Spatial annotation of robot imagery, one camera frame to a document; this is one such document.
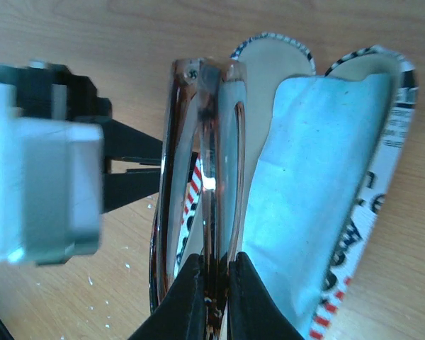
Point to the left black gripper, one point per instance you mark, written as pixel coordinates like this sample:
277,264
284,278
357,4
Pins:
52,91

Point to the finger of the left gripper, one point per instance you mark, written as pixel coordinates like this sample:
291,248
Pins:
126,188

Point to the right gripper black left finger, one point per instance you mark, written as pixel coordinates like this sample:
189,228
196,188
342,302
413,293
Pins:
182,313

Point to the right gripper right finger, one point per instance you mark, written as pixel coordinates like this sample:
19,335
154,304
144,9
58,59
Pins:
251,312

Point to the brown tinted sunglasses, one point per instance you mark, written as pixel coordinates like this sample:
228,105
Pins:
204,129

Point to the flag pattern glasses case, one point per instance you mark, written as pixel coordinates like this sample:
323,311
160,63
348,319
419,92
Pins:
270,59

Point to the blue cleaning cloth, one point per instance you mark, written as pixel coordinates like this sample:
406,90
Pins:
321,138

